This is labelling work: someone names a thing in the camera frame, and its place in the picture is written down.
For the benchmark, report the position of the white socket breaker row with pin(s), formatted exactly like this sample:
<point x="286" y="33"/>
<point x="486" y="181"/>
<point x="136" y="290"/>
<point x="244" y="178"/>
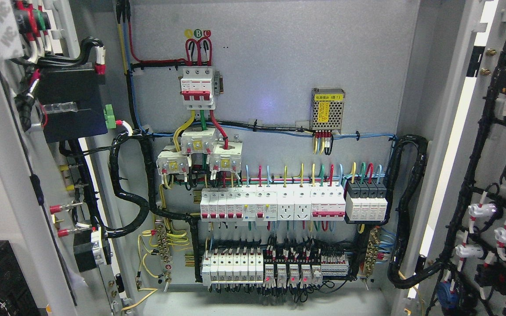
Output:
<point x="272" y="203"/>

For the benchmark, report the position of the relay terminal row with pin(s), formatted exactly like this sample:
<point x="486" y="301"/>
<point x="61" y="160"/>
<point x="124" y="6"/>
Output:
<point x="274" y="268"/>

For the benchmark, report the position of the white current transformer cluster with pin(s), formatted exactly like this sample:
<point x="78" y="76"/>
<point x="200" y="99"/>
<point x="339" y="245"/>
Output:
<point x="198" y="147"/>

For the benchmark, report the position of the black digital power meter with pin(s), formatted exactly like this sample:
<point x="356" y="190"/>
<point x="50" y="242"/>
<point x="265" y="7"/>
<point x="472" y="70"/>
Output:
<point x="71" y="97"/>

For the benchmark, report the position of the brass ground bar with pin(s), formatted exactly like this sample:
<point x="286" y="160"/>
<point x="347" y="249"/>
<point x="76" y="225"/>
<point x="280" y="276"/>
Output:
<point x="164" y="250"/>
<point x="372" y="252"/>

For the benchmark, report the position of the brass ground bar left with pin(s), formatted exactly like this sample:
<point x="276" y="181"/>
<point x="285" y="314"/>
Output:
<point x="164" y="250"/>

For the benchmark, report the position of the grey cabinet body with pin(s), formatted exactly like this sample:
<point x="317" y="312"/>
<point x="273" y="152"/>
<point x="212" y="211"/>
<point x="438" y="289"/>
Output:
<point x="401" y="63"/>

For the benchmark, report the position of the perforated metal power supply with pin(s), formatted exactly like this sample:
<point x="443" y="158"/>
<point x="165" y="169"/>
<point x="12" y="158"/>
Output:
<point x="327" y="108"/>

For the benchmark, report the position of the brass ground bar right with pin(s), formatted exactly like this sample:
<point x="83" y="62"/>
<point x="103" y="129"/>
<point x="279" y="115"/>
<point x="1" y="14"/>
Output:
<point x="372" y="252"/>

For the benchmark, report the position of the black white surge protector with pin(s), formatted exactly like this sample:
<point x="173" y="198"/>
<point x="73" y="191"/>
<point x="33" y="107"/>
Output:
<point x="365" y="202"/>

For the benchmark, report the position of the red white main breaker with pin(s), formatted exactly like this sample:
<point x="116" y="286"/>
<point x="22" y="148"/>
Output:
<point x="199" y="87"/>

